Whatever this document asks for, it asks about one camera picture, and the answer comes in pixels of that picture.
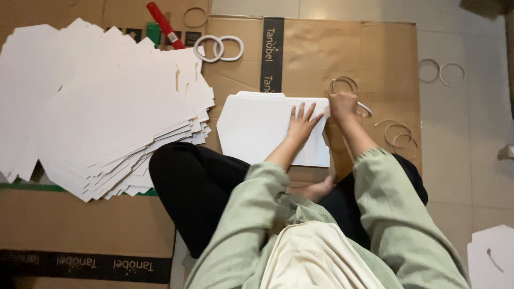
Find stack of white cardboard sheets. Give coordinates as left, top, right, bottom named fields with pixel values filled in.
left=0, top=17, right=216, bottom=203

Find red tape cutter handle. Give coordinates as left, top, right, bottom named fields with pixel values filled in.
left=146, top=2, right=186, bottom=50

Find flattened brown carton black stripe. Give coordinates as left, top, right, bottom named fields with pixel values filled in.
left=202, top=15, right=423, bottom=186

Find white cardboard sheet with slit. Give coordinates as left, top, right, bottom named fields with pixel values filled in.
left=467, top=224, right=514, bottom=289

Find white tape roll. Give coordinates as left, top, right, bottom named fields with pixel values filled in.
left=355, top=101, right=373, bottom=119

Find thick white tape ring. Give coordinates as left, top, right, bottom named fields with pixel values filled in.
left=212, top=35, right=245, bottom=62
left=194, top=35, right=225, bottom=63

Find white box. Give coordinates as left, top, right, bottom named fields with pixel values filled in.
left=216, top=91, right=331, bottom=168

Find thin grey empty tape core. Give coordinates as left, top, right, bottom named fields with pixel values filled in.
left=418, top=59, right=441, bottom=84
left=439, top=63, right=466, bottom=88

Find green plastic piece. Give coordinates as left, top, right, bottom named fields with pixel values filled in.
left=145, top=22, right=161, bottom=48

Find person's right hand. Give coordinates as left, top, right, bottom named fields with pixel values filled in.
left=329, top=91, right=359, bottom=124

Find person's left hand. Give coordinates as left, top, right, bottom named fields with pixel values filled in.
left=287, top=102, right=324, bottom=142

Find person's cream scarf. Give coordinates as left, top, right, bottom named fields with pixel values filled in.
left=259, top=222, right=387, bottom=289

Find flattened brown carton black squares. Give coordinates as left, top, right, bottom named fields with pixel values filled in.
left=0, top=0, right=212, bottom=52

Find person's black trousers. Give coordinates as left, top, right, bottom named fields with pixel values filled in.
left=148, top=141, right=429, bottom=259

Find person's bare foot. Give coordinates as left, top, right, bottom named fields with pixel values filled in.
left=287, top=173, right=338, bottom=204

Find person's green tunic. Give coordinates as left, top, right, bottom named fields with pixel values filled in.
left=183, top=147, right=471, bottom=289

